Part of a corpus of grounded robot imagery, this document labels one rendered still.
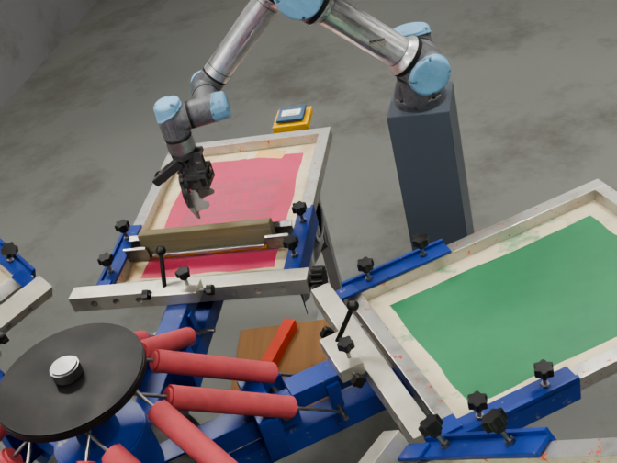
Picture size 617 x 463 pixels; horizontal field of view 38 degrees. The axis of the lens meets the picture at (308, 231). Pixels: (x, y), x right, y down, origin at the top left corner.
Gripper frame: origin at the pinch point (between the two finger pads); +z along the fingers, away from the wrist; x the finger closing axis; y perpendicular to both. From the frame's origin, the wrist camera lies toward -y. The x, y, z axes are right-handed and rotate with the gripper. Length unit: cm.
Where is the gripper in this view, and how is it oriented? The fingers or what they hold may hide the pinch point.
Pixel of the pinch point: (197, 209)
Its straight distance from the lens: 256.0
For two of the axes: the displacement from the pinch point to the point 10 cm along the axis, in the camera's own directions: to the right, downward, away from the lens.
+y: 9.7, -0.9, -2.4
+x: 1.4, -6.2, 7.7
